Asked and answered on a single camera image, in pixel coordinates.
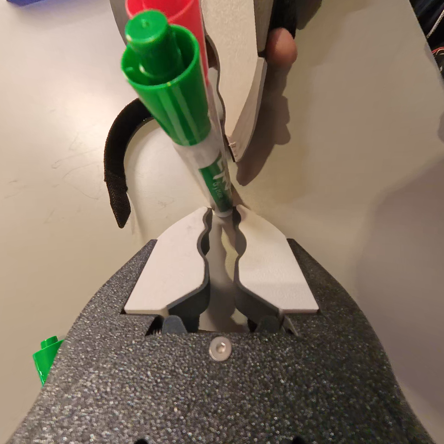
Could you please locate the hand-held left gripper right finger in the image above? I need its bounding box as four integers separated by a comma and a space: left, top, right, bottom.
233, 206, 321, 330

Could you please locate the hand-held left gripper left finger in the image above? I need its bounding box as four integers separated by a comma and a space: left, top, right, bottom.
124, 206, 211, 327

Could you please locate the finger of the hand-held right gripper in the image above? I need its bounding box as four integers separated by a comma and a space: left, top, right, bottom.
201, 0, 268, 164
109, 0, 132, 22

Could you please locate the red dry erase marker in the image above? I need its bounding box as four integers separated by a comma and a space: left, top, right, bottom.
125, 0, 211, 88

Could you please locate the green dry erase marker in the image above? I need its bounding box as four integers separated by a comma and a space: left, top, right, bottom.
32, 336, 65, 386
121, 11, 236, 220

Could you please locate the thin black strap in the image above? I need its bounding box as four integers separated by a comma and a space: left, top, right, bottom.
104, 97, 155, 229

